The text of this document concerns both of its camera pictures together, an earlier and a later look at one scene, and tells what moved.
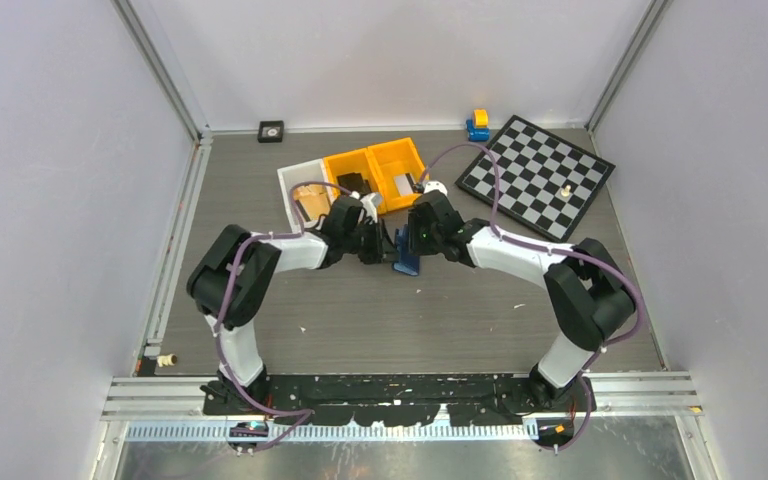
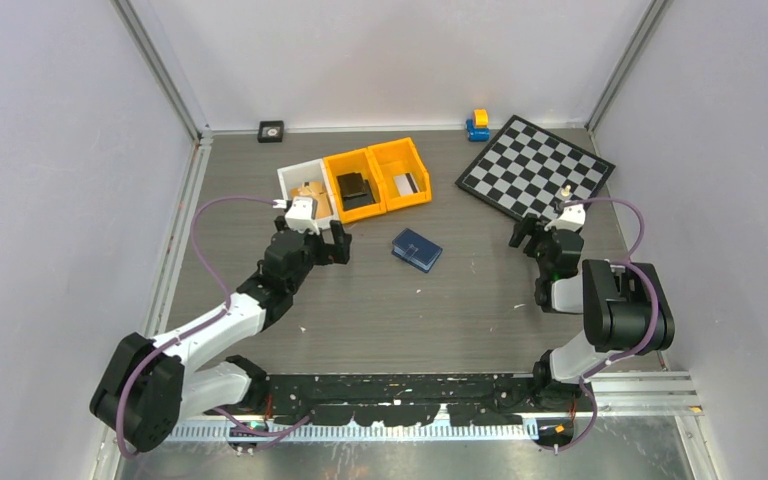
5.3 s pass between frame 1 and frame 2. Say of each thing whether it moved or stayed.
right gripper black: moved
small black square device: stayed
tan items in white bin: stayed
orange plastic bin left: stayed
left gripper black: moved
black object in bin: stayed
